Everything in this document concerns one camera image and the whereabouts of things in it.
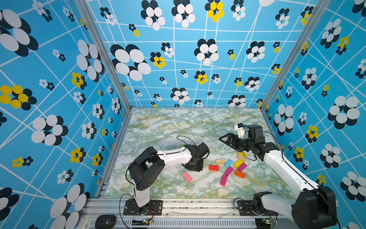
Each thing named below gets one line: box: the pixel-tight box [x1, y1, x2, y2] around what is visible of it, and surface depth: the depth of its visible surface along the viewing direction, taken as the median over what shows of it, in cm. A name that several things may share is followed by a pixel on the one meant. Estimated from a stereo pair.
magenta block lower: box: [219, 174, 228, 187], surface depth 84 cm
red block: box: [208, 164, 220, 172], surface depth 88 cm
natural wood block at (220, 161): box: [214, 158, 226, 166], surface depth 92 cm
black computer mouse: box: [94, 214, 117, 229], surface depth 70 cm
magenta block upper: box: [237, 162, 248, 172], surface depth 89 cm
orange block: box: [234, 169, 246, 179], surface depth 86 cm
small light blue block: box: [223, 158, 234, 168], surface depth 91 cm
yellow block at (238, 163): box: [233, 158, 244, 169], surface depth 90 cm
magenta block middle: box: [223, 166, 234, 177], surface depth 88 cm
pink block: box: [182, 171, 193, 183], surface depth 86 cm
